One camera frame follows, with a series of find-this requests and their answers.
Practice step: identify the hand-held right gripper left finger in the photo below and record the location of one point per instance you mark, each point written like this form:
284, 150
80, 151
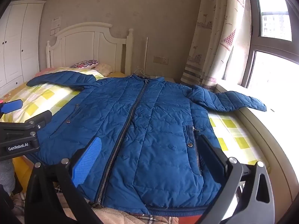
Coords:
87, 161

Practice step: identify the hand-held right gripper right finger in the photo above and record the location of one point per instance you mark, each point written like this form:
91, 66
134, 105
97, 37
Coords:
210, 155

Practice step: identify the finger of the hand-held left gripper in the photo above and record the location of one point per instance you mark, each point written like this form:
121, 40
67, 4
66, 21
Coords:
35, 121
11, 105

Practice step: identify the blue quilted puffer jacket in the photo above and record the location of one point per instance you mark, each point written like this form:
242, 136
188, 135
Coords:
151, 121

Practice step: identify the person's left forearm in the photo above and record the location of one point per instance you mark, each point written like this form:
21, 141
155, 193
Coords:
5, 175

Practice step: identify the yellow floral bed sheet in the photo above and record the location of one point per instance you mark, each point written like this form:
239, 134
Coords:
21, 168

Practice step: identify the yellow green checkered blanket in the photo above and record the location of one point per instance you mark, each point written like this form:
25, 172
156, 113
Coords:
46, 98

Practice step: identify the white wardrobe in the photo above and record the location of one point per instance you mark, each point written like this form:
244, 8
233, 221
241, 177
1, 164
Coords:
21, 39

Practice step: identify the colourful patterned cushion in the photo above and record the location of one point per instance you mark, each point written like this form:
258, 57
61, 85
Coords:
84, 64

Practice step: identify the beige fluffy pillow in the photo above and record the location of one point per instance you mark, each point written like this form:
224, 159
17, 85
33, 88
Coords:
104, 68

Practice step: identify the white wooden bed headboard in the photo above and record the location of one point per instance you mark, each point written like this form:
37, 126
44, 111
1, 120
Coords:
79, 44

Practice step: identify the printed cream curtain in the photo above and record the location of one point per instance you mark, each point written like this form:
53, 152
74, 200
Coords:
210, 39

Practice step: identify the dark framed window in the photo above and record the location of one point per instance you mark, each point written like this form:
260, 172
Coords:
273, 16

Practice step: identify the white wall notice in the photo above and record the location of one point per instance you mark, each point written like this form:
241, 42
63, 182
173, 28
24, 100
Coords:
57, 22

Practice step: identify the beige wall socket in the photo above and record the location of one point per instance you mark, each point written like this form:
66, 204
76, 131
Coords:
160, 59

